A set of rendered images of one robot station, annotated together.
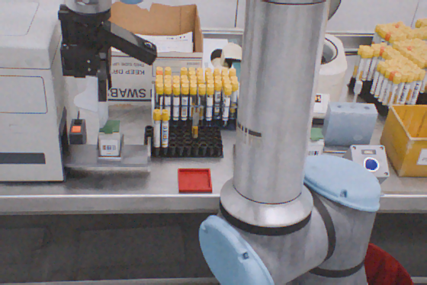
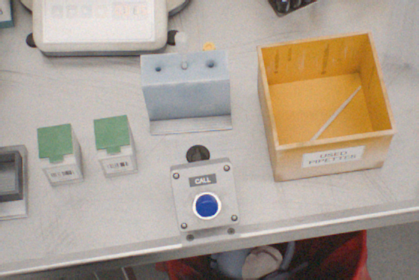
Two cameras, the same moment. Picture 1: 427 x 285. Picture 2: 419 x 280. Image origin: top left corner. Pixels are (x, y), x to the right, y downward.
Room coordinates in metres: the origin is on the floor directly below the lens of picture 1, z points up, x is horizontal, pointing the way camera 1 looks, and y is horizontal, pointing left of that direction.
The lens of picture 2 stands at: (0.58, -0.35, 1.82)
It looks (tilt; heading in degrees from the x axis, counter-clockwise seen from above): 65 degrees down; 3
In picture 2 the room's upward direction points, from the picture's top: 5 degrees counter-clockwise
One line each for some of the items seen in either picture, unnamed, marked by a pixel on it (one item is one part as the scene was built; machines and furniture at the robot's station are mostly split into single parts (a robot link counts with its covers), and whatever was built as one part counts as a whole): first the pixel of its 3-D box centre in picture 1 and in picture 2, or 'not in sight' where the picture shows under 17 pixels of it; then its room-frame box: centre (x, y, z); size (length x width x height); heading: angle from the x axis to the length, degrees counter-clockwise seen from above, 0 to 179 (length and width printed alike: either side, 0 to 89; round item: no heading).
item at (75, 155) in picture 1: (99, 151); not in sight; (0.92, 0.22, 0.92); 0.21 x 0.07 x 0.05; 97
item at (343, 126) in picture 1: (348, 126); (187, 87); (1.08, -0.31, 0.92); 0.10 x 0.07 x 0.10; 92
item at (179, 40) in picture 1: (152, 52); not in sight; (1.32, 0.17, 0.95); 0.29 x 0.25 x 0.15; 7
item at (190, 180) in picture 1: (194, 180); not in sight; (0.90, 0.03, 0.88); 0.07 x 0.07 x 0.01; 7
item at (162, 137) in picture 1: (184, 124); not in sight; (1.02, 0.06, 0.93); 0.17 x 0.09 x 0.11; 97
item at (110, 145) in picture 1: (110, 141); not in sight; (0.92, 0.20, 0.95); 0.05 x 0.04 x 0.06; 7
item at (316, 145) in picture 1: (310, 145); (115, 146); (1.01, -0.22, 0.91); 0.05 x 0.04 x 0.07; 7
